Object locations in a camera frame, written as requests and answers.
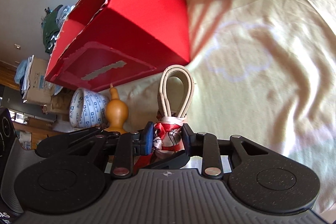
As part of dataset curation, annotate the printed packing tape roll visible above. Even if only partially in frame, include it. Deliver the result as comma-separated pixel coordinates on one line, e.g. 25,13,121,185
69,88,109,128

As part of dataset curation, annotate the yellow gourd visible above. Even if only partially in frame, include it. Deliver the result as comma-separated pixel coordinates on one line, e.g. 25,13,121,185
105,84,129,134

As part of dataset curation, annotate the brown cardboard carton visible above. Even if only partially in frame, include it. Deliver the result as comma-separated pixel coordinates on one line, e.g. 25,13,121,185
22,55,63,105

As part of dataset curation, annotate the large red cardboard box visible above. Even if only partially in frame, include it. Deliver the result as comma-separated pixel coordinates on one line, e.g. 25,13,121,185
46,0,190,92

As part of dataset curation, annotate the pile of folded clothes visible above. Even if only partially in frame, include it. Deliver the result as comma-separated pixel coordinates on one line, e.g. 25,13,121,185
41,5,75,55

